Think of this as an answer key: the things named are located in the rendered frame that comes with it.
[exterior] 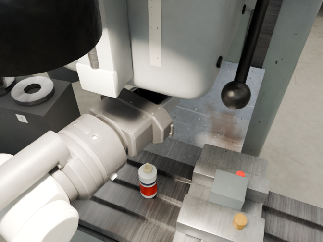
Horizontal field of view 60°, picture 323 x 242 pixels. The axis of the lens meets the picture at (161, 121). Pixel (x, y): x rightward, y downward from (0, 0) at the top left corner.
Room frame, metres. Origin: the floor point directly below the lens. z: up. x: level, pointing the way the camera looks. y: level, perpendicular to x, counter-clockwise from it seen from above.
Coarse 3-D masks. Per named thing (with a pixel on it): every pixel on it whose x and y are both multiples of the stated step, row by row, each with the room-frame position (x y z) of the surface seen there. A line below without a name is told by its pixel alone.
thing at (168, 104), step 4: (168, 96) 0.32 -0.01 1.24; (164, 100) 0.31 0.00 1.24; (168, 100) 0.31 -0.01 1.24; (172, 100) 0.32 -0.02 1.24; (176, 100) 0.33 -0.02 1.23; (160, 104) 0.30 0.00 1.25; (164, 104) 0.30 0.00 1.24; (168, 104) 0.31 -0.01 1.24; (172, 104) 0.32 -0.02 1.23; (176, 104) 0.33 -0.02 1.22; (164, 108) 0.30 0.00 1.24; (168, 108) 0.31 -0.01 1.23; (172, 108) 0.32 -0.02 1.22; (168, 112) 0.31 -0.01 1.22
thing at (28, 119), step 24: (0, 96) 0.47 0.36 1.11; (24, 96) 0.46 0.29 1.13; (48, 96) 0.46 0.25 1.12; (72, 96) 0.51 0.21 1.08; (0, 120) 0.44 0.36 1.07; (24, 120) 0.42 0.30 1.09; (48, 120) 0.42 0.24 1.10; (72, 120) 0.49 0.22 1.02; (0, 144) 0.45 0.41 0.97; (24, 144) 0.43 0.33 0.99
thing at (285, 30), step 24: (288, 0) 0.61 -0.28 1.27; (312, 0) 0.60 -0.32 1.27; (240, 24) 0.65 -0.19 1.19; (264, 24) 0.62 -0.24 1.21; (288, 24) 0.61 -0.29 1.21; (312, 24) 0.60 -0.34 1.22; (240, 48) 0.64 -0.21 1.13; (264, 48) 0.62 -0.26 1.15; (288, 48) 0.60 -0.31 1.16; (288, 72) 0.59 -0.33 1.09; (264, 96) 0.61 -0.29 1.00; (264, 120) 0.60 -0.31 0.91
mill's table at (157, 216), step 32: (128, 160) 0.44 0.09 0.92; (160, 160) 0.43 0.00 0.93; (96, 192) 0.34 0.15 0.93; (128, 192) 0.34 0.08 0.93; (160, 192) 0.34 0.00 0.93; (96, 224) 0.26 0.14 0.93; (128, 224) 0.26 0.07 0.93; (160, 224) 0.27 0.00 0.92; (288, 224) 0.26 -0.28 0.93; (320, 224) 0.26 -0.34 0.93
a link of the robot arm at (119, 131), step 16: (128, 96) 0.30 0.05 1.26; (96, 112) 0.27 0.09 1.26; (112, 112) 0.27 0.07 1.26; (128, 112) 0.27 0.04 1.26; (144, 112) 0.27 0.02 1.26; (160, 112) 0.27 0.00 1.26; (64, 128) 0.23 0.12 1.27; (80, 128) 0.23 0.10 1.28; (96, 128) 0.23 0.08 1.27; (112, 128) 0.25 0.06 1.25; (128, 128) 0.24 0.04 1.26; (144, 128) 0.25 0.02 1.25; (160, 128) 0.25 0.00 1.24; (80, 144) 0.20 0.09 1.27; (96, 144) 0.21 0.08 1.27; (112, 144) 0.22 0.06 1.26; (128, 144) 0.24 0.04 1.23; (144, 144) 0.25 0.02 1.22; (96, 160) 0.19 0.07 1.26; (112, 160) 0.20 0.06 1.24; (112, 176) 0.20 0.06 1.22
